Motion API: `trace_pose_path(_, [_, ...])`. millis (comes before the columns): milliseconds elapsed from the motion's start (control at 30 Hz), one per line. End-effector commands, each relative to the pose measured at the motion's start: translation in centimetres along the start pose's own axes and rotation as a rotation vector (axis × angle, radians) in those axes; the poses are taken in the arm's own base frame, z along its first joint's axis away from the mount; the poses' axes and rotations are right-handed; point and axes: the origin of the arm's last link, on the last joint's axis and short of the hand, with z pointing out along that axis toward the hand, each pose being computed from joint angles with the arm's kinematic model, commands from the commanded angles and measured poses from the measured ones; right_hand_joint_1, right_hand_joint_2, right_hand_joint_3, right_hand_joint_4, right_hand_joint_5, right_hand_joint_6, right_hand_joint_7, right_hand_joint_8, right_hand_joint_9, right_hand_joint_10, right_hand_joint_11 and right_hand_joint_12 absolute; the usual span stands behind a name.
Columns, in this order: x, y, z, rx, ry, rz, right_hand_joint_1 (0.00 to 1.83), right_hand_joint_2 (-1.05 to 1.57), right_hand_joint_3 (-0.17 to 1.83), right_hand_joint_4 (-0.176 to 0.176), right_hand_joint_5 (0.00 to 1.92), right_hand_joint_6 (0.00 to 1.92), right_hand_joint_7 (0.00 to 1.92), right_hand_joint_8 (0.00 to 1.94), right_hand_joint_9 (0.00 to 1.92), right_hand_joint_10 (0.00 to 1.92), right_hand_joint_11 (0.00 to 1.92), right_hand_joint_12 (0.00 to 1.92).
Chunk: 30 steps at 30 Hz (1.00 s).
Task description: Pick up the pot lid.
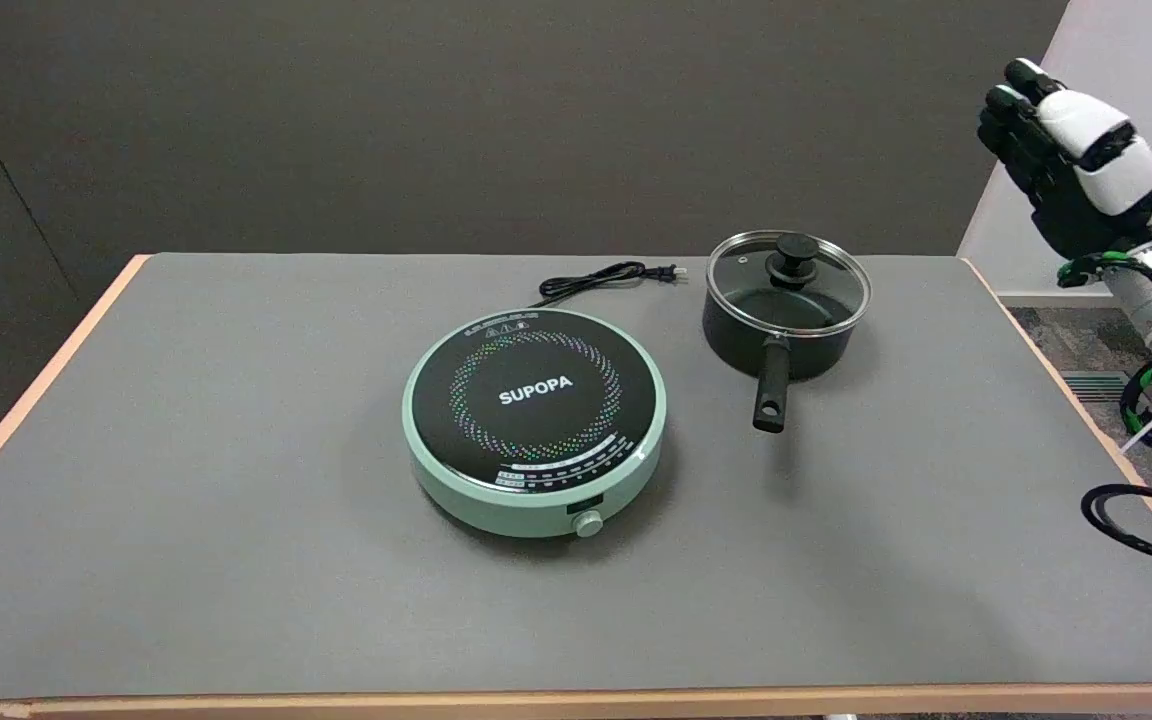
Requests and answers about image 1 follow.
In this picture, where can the glass pot lid black knob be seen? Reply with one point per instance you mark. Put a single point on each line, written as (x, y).
(788, 282)

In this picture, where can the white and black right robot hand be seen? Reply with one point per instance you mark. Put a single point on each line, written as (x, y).
(1086, 150)

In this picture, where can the green round induction cooker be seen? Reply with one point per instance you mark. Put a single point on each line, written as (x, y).
(534, 420)

